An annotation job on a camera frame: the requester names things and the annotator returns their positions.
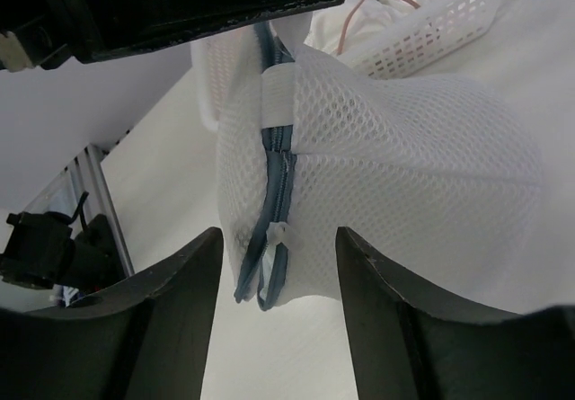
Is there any blue-trimmed mesh laundry bag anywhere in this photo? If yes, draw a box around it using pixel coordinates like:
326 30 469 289
192 22 544 311

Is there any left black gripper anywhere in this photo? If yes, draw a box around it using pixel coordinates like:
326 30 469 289
1 0 344 72

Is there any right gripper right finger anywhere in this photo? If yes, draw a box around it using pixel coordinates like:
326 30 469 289
335 227 574 399

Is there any white perforated plastic basket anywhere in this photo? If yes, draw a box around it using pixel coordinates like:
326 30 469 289
338 0 502 79

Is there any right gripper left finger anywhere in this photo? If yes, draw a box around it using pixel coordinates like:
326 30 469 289
1 227 224 399

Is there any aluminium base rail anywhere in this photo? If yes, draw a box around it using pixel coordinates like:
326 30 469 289
25 145 135 280

